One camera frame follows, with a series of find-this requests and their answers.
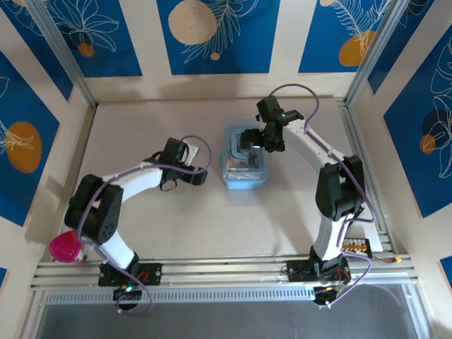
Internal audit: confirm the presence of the blue plastic tool box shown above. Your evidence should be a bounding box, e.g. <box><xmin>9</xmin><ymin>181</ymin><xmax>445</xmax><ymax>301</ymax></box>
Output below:
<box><xmin>221</xmin><ymin>114</ymin><xmax>269</xmax><ymax>191</ymax></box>

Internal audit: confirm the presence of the black connector board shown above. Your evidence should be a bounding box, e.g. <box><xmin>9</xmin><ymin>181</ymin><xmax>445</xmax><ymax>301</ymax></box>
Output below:
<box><xmin>340</xmin><ymin>237</ymin><xmax>371</xmax><ymax>257</ymax></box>

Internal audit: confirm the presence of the pink plastic container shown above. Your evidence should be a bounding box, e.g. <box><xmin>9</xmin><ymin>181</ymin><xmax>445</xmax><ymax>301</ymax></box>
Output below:
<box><xmin>48</xmin><ymin>231</ymin><xmax>83</xmax><ymax>264</ymax></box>

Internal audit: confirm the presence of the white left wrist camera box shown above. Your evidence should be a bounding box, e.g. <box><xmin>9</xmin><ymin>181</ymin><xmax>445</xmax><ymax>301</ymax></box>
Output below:
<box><xmin>182</xmin><ymin>142</ymin><xmax>201</xmax><ymax>166</ymax></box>

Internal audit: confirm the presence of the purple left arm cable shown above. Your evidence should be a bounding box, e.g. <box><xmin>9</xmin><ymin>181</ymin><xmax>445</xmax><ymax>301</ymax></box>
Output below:
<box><xmin>76</xmin><ymin>134</ymin><xmax>213</xmax><ymax>316</ymax></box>

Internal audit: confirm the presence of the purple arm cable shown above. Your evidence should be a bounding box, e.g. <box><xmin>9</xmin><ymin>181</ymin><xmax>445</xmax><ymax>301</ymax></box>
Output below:
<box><xmin>76</xmin><ymin>134</ymin><xmax>213</xmax><ymax>316</ymax></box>
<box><xmin>268</xmin><ymin>83</ymin><xmax>378</xmax><ymax>311</ymax></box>

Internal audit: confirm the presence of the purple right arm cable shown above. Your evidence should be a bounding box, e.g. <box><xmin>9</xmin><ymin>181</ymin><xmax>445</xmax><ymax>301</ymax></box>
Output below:
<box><xmin>268</xmin><ymin>83</ymin><xmax>378</xmax><ymax>311</ymax></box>

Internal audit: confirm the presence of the aluminium side rail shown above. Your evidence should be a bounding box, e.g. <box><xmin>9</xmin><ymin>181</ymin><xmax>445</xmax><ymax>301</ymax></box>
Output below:
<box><xmin>337</xmin><ymin>97</ymin><xmax>395</xmax><ymax>255</ymax></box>

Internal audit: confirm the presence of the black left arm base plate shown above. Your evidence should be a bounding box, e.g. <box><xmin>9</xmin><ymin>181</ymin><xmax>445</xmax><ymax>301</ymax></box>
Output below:
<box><xmin>97</xmin><ymin>263</ymin><xmax>163</xmax><ymax>287</ymax></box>

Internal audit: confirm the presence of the aluminium front rail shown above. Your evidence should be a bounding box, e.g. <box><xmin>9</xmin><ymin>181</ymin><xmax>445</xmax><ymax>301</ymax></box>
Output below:
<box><xmin>30</xmin><ymin>254</ymin><xmax>420</xmax><ymax>291</ymax></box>

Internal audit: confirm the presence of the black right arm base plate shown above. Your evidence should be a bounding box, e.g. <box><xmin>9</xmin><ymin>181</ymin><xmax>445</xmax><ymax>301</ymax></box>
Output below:
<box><xmin>287</xmin><ymin>259</ymin><xmax>351</xmax><ymax>283</ymax></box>

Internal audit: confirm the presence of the aluminium frame post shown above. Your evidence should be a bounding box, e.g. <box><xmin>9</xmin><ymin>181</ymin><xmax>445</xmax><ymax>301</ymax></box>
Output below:
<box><xmin>344</xmin><ymin>0</ymin><xmax>407</xmax><ymax>107</ymax></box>
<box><xmin>26</xmin><ymin>0</ymin><xmax>98</xmax><ymax>108</ymax></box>

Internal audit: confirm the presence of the grey slotted cable duct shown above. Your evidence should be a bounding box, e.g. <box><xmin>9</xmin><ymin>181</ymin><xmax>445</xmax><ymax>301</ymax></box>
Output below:
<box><xmin>44</xmin><ymin>286</ymin><xmax>409</xmax><ymax>305</ymax></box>

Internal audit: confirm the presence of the yellow power connector wire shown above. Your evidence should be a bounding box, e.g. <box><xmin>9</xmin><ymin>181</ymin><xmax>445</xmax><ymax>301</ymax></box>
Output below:
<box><xmin>365</xmin><ymin>253</ymin><xmax>404</xmax><ymax>265</ymax></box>

